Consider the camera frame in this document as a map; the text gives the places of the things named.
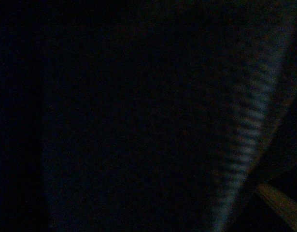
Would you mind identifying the dark navy garment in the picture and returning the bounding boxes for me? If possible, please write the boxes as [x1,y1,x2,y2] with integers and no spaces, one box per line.
[0,0,297,232]

